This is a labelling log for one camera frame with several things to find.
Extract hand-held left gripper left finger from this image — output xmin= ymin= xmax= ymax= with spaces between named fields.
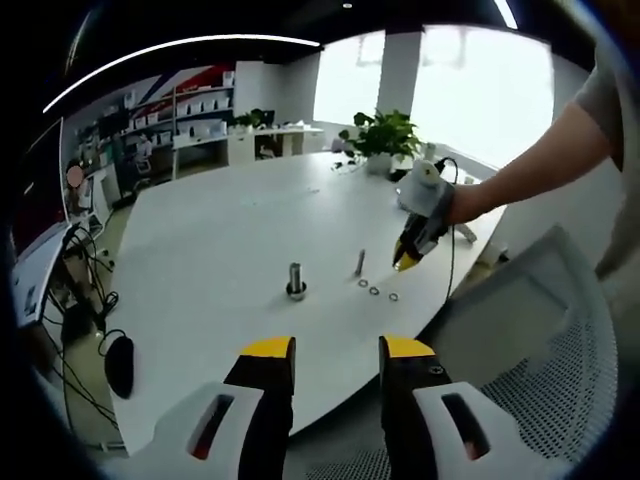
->
xmin=124 ymin=335 xmax=298 ymax=480

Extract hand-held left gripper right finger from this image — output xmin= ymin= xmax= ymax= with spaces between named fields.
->
xmin=378 ymin=334 xmax=576 ymax=480

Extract thick metal threaded stud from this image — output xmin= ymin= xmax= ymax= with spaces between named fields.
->
xmin=284 ymin=262 xmax=309 ymax=303

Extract green potted plant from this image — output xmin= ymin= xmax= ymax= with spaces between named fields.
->
xmin=338 ymin=109 xmax=424 ymax=176

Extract white mesh office chair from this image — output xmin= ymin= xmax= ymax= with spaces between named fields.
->
xmin=299 ymin=223 xmax=624 ymax=480

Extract black oval object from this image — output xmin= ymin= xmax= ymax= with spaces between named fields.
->
xmin=103 ymin=335 xmax=136 ymax=400

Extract small green desk plants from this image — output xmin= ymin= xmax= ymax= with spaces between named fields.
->
xmin=234 ymin=108 xmax=276 ymax=133

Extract ceiling light strip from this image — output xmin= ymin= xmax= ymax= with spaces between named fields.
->
xmin=493 ymin=0 xmax=519 ymax=29
xmin=42 ymin=34 xmax=321 ymax=114

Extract long white cabinet desk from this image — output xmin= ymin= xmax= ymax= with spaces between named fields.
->
xmin=172 ymin=124 xmax=326 ymax=179

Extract person's grey shirt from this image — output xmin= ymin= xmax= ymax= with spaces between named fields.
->
xmin=572 ymin=29 xmax=640 ymax=321

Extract shelf with white bins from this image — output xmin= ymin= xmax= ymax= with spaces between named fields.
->
xmin=117 ymin=72 xmax=236 ymax=151

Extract white standing desk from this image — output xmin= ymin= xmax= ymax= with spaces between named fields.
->
xmin=9 ymin=222 xmax=109 ymax=331

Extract large computer monitor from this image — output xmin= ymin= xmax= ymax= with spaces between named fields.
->
xmin=9 ymin=117 xmax=69 ymax=256

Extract black background monitor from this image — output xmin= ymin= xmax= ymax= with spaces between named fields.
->
xmin=97 ymin=112 xmax=131 ymax=139

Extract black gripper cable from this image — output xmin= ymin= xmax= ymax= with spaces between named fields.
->
xmin=434 ymin=156 xmax=461 ymax=304

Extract bundle of black cables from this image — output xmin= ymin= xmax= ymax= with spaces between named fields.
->
xmin=42 ymin=224 xmax=122 ymax=432

